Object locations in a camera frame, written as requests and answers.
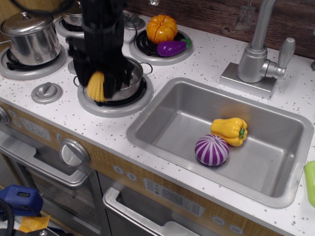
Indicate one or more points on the silver toy faucet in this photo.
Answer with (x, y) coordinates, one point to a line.
(255, 74)

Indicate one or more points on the oven door with handle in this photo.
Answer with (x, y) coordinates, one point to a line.
(71, 195)

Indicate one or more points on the grey middle stove knob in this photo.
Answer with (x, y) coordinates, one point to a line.
(71, 67)

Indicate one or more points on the hanging metal spatula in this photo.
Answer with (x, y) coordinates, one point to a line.
(245, 17)

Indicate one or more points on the dishwasher door with handle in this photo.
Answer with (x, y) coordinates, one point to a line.
(140, 207)

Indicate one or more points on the grey front stove knob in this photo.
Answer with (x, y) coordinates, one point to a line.
(46, 93)

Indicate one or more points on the grey back stove knob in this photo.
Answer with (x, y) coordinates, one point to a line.
(133, 22)

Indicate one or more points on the yellow cloth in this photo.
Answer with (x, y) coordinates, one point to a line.
(33, 223)

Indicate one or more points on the purple toy eggplant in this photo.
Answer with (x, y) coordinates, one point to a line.
(171, 48)

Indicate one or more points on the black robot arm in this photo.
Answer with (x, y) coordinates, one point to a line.
(102, 14)

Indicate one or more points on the yellow toy bell pepper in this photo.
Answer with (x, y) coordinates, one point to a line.
(232, 130)

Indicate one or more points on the silver sink basin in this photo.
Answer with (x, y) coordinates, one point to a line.
(266, 167)

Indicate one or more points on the orange toy pumpkin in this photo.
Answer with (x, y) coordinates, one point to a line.
(161, 28)

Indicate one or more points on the grey stove knob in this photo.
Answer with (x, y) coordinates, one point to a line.
(71, 67)
(133, 22)
(46, 93)

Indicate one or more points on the back right stove burner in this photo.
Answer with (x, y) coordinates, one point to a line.
(142, 49)

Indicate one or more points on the front left stove burner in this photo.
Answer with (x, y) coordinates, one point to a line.
(35, 72)

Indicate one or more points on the stove burner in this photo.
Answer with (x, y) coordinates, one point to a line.
(35, 72)
(62, 31)
(142, 49)
(118, 109)

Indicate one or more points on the yellow toy corn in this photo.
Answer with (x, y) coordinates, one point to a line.
(95, 89)

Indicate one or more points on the large steel pot with lid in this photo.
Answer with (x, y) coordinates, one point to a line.
(32, 37)

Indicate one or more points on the small steel pan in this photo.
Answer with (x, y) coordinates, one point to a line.
(134, 75)

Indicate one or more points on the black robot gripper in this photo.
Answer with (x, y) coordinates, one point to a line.
(100, 50)

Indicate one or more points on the front right stove burner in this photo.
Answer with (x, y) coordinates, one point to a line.
(118, 109)

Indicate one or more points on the silver oven dial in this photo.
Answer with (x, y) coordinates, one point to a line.
(73, 153)

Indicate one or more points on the back left stove burner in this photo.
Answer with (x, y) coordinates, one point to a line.
(62, 31)

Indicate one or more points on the green plastic object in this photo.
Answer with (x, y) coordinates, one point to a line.
(309, 171)

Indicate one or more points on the blue clamp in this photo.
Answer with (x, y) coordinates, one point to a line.
(24, 201)

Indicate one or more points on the steel pot at back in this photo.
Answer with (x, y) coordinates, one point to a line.
(73, 14)

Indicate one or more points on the purple striped toy onion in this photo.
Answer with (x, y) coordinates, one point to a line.
(211, 150)

